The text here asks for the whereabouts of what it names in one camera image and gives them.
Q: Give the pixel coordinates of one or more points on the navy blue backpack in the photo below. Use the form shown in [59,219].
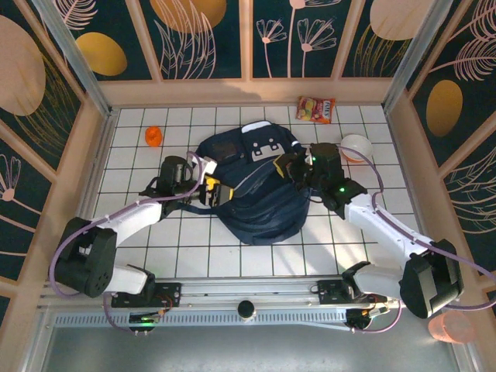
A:
[263,209]

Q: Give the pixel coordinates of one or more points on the red candy bag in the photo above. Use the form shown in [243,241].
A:
[315,109]

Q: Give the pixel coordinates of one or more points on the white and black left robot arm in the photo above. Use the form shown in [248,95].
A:
[131,222]

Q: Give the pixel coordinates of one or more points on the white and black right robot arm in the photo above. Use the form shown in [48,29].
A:
[387,228]

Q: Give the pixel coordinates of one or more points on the white bowl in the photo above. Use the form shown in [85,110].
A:
[358,145]

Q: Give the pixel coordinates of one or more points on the orange crumpled ball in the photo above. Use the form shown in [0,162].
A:
[153,136]

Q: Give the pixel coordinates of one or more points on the black round knob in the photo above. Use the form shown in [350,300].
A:
[246,308]

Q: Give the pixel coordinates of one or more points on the perforated metal vent strip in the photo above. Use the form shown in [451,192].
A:
[213,319]

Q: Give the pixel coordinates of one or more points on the black controller board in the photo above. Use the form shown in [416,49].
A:
[143,321]
[364,319]

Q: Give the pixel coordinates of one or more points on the pink translucent cup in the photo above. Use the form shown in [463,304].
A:
[451,327]

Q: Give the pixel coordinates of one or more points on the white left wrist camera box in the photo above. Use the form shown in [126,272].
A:
[207,164]

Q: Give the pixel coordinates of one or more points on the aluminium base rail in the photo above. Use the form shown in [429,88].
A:
[248,288]

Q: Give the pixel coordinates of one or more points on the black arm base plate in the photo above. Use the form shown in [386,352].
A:
[170,294]
[329,290]

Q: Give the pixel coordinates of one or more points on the aluminium corner post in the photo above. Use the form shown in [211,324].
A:
[416,54]
[73,58]

